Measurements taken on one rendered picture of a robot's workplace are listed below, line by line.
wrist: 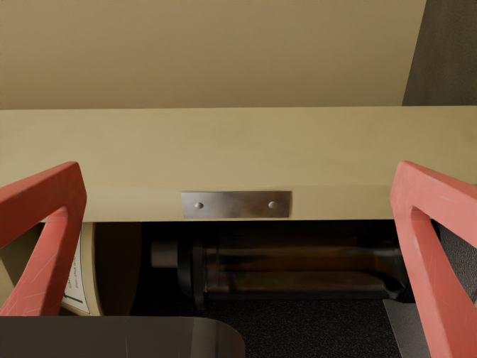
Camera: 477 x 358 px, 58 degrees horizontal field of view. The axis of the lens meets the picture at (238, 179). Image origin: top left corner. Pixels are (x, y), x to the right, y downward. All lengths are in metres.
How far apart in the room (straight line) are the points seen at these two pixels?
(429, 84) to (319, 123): 0.32
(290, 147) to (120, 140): 0.13
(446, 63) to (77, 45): 0.52
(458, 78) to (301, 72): 0.24
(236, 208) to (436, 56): 0.42
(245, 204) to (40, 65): 0.54
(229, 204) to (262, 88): 0.45
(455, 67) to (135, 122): 0.39
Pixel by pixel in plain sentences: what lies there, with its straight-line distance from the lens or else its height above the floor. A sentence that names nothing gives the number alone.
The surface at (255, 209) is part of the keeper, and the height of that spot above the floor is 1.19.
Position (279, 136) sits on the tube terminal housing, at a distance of 0.32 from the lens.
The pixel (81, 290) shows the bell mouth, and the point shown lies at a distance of 0.39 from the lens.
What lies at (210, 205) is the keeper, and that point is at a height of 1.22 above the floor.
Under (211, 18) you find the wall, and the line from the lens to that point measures 0.67.
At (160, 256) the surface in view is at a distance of 0.43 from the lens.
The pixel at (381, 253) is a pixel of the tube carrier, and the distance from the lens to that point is 0.41.
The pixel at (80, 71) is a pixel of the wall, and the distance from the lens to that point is 0.74.
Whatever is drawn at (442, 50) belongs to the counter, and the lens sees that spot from 0.62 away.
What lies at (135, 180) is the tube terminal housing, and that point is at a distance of 0.29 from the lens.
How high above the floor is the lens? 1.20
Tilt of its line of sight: level
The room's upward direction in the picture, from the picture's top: 91 degrees counter-clockwise
